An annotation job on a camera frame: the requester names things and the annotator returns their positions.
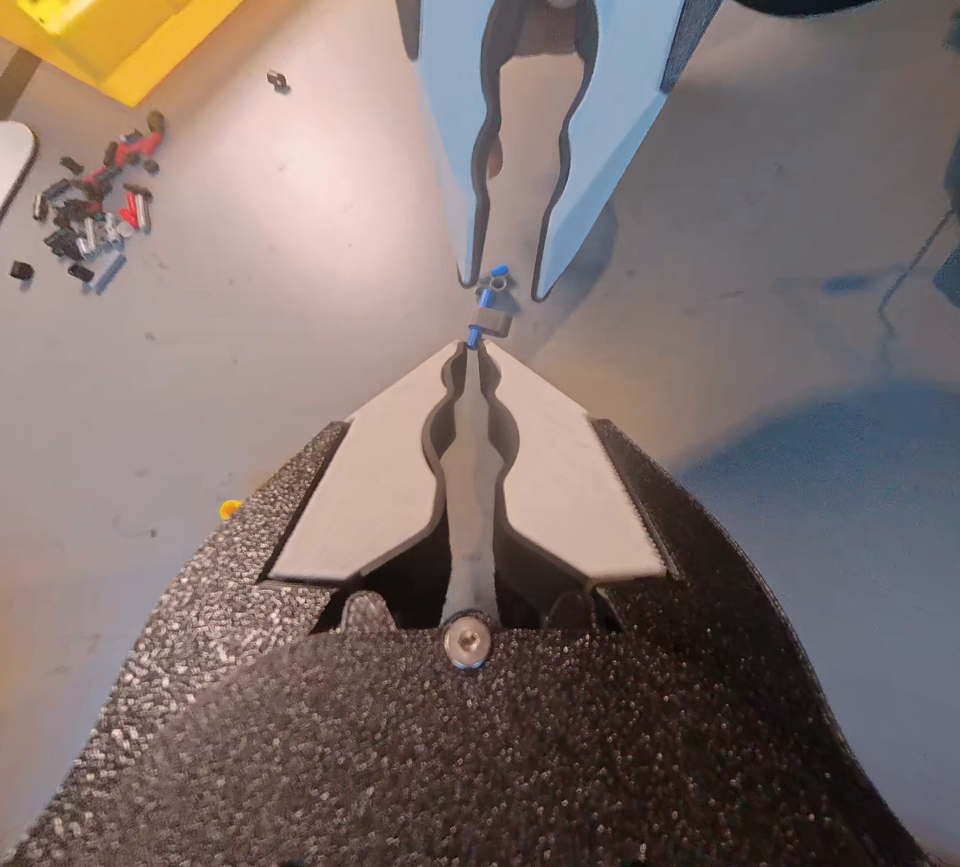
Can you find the pile of small toy pieces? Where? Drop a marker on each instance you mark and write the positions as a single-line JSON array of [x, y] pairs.
[[97, 207]]

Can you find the long blue pin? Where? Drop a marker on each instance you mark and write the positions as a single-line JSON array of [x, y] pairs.
[[487, 297]]

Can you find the grey desk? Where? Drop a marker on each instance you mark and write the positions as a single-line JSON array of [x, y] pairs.
[[225, 394]]

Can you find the black pin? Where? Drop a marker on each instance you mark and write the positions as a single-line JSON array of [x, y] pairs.
[[277, 80]]

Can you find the white rounded board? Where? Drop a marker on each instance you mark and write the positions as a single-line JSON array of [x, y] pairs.
[[15, 162]]

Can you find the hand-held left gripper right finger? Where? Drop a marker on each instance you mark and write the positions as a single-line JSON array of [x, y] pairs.
[[577, 499]]

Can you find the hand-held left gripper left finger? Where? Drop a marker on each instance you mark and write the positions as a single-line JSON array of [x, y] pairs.
[[360, 499]]

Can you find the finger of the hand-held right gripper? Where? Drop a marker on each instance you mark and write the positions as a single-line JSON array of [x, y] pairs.
[[454, 57], [637, 19]]

